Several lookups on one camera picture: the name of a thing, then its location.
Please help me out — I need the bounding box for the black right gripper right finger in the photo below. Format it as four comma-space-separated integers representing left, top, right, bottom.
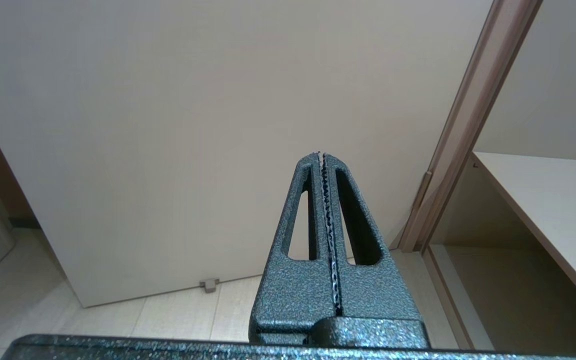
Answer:
324, 152, 429, 349

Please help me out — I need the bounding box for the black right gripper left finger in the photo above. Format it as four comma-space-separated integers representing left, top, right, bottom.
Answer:
249, 152, 339, 346

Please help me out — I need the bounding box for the cream door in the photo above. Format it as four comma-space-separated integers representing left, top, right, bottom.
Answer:
0, 0, 494, 308

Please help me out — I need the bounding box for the white shelf board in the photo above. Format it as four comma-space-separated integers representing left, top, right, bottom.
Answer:
470, 151, 576, 323

